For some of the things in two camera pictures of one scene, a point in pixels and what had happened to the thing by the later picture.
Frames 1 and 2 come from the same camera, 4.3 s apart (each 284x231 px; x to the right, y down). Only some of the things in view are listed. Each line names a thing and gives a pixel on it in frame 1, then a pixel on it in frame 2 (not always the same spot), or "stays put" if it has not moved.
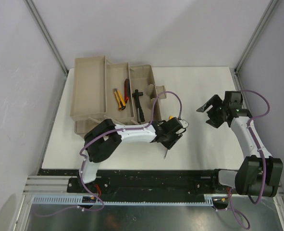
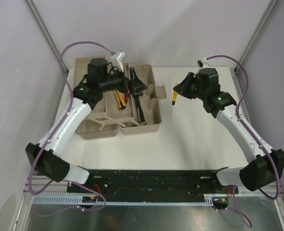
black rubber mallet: x=136 y=95 stays put
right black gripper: x=216 y=101 -> x=182 y=88
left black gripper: x=169 y=145 -> x=132 y=85
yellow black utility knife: x=121 y=101 stays put
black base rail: x=127 y=183 stays put
